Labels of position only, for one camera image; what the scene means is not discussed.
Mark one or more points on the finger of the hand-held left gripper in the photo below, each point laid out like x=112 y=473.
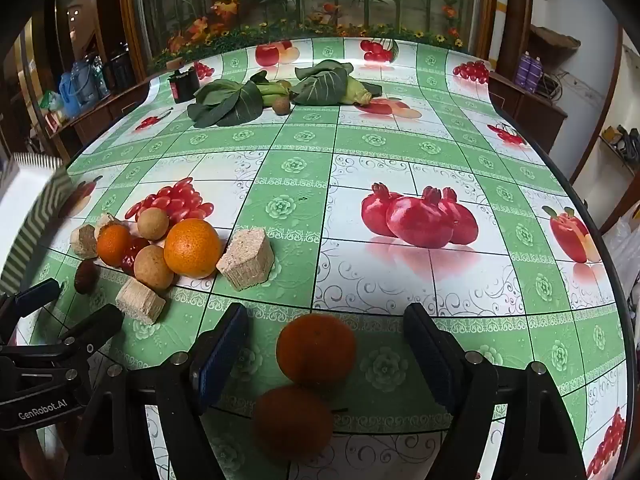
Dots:
x=95 y=327
x=35 y=295

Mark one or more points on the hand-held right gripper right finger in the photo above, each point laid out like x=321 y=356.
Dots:
x=432 y=355

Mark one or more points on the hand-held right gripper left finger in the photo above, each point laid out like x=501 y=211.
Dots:
x=215 y=360

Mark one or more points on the dark red lychee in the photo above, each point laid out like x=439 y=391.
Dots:
x=86 y=276

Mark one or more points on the beige biscuit block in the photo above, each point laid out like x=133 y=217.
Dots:
x=84 y=241
x=140 y=300

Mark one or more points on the round brown longan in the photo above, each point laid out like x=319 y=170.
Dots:
x=152 y=224
x=152 y=267

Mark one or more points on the dark orange tangerine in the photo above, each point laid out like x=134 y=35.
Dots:
x=316 y=345
x=292 y=422

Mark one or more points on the white tray with striped rim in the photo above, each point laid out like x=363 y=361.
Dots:
x=20 y=195

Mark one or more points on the large orange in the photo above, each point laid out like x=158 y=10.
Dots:
x=192 y=248

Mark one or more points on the small tangerine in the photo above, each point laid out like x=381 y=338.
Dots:
x=112 y=246

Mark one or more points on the small red fruit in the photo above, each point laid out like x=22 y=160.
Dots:
x=134 y=252

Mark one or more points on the large hexagonal biscuit block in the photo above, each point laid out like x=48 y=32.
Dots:
x=245 y=257

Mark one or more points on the green packet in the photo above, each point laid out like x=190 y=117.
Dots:
x=50 y=105

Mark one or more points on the brown wooden cabinet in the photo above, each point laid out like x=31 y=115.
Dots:
x=100 y=115

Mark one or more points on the green fruit-print tablecloth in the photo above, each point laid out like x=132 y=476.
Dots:
x=380 y=170

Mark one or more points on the blue plastic jug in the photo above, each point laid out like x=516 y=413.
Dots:
x=69 y=95

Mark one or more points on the white plastic bag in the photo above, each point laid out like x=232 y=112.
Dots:
x=622 y=245

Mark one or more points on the green plastic bottle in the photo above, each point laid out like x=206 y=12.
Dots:
x=101 y=77

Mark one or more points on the black pot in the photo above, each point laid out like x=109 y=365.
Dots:
x=121 y=70

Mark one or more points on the black jar with red label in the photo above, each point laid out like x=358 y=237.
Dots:
x=182 y=87

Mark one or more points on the green bok choy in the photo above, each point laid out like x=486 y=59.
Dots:
x=225 y=102
x=320 y=85

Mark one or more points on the brown wooden sideboard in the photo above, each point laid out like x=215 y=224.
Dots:
x=535 y=115

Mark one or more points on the brown kiwi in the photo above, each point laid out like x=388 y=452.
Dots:
x=281 y=106

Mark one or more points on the corn cob in husk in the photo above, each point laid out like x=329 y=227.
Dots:
x=361 y=92

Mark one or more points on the dark shoes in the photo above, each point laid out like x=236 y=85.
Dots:
x=627 y=142

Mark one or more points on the purple bottle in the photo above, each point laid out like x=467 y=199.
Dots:
x=522 y=71
x=535 y=73

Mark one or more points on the wooden wall shelf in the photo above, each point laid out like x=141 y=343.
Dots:
x=555 y=39

